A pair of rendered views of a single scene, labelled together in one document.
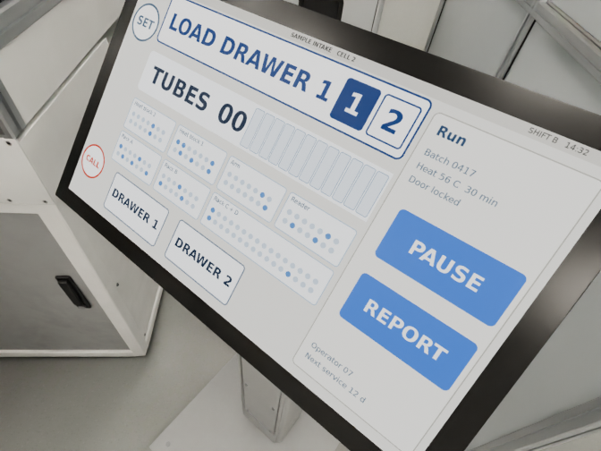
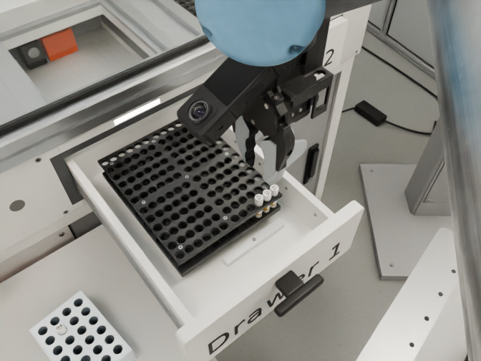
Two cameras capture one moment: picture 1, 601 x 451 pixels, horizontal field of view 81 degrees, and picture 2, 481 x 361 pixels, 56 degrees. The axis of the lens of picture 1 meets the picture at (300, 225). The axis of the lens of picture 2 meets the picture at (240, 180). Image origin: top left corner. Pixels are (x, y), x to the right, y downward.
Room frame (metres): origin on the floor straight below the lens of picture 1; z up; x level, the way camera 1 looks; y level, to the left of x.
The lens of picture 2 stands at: (-0.19, 1.12, 1.41)
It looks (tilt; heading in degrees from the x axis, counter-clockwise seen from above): 51 degrees down; 330
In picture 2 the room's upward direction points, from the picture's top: straight up
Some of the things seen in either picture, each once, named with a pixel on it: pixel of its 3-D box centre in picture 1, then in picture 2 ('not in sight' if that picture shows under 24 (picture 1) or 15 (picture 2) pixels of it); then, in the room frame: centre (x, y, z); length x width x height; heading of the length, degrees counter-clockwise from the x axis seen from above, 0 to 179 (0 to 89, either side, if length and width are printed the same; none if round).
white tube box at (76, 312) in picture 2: not in sight; (83, 344); (0.10, 1.20, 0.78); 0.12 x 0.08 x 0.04; 15
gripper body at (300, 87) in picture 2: not in sight; (281, 72); (0.12, 0.89, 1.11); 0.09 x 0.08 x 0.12; 98
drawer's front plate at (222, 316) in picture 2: not in sight; (276, 283); (0.01, 0.95, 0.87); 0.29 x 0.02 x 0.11; 98
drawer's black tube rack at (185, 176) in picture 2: not in sight; (188, 190); (0.21, 0.98, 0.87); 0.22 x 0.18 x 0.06; 8
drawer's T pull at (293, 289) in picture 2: not in sight; (292, 287); (-0.02, 0.95, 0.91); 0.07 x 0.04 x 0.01; 98
